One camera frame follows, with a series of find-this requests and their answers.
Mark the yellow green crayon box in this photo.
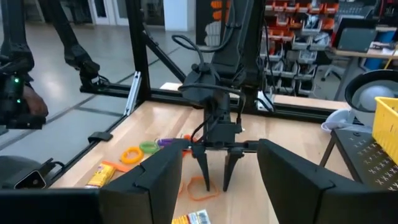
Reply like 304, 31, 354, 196
171, 209, 213, 224
84, 162, 118, 189

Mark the black plastic clip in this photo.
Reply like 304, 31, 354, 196
88, 131, 114, 144

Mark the black perforated metal stand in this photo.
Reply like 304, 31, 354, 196
319, 128, 398, 191

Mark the wooden workbench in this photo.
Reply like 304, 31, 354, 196
329, 46, 398, 101

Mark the yellow ball with ring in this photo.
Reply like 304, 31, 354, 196
120, 146, 145, 166

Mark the white desk lamp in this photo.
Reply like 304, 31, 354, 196
322, 68, 398, 132

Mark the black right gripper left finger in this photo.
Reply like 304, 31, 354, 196
0, 138, 191, 224

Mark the grey monitor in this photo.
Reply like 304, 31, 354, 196
331, 17, 379, 54

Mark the black panel with orange shapes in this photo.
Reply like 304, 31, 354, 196
195, 0, 231, 48

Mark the purple coil keychain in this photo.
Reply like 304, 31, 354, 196
156, 138, 183, 148

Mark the blue plastic bin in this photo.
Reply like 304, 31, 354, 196
363, 30, 397, 71

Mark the metal shelf with parts bins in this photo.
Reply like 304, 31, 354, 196
262, 0, 341, 98

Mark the black aluminium table frame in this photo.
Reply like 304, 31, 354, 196
49, 0, 351, 188

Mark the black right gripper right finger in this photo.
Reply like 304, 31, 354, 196
257, 138, 398, 224

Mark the person's hand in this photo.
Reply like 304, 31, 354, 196
23, 84, 50, 118

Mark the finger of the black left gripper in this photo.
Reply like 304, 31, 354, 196
192, 147, 211, 192
223, 149, 245, 192

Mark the yellow plastic basket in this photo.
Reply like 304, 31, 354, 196
372, 96, 398, 164

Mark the silver aluminium bracket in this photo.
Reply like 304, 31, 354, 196
124, 71, 142, 117

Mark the black table-level camera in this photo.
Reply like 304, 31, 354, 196
0, 155, 65, 191

